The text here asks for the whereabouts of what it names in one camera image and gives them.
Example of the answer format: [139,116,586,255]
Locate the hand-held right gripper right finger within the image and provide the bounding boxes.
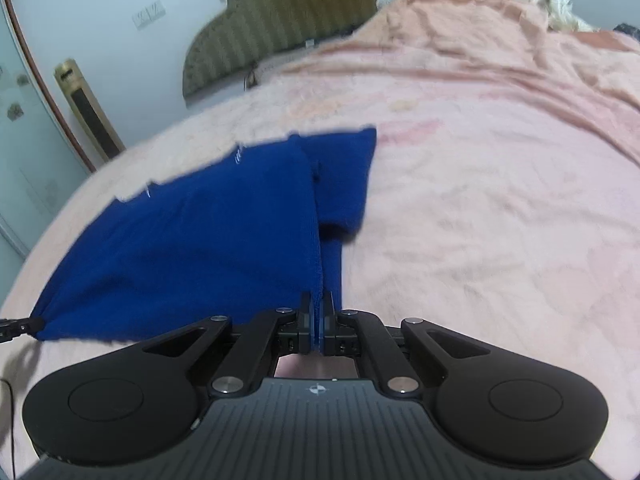
[322,290,494,397]

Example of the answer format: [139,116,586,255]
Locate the blue beaded sweater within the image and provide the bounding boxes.
[31,127,379,344]

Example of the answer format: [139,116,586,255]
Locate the olive padded headboard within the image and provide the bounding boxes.
[182,0,497,107]

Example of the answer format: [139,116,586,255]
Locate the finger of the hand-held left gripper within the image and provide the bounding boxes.
[0,317,44,343]

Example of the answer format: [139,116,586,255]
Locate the pink bed sheet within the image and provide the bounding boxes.
[0,47,640,480]

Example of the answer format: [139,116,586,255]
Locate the glass wardrobe door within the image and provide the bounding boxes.
[0,0,98,263]

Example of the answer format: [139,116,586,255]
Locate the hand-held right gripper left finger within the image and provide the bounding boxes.
[142,292,319,397]

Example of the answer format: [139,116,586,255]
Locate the peach blanket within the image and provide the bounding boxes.
[280,0,640,153]

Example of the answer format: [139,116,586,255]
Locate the gold tower air conditioner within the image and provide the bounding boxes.
[53,58,127,161]

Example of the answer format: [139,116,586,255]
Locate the black cable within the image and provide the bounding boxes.
[0,379,22,477]

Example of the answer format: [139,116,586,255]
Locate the patterned pillow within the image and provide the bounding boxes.
[244,35,351,92]

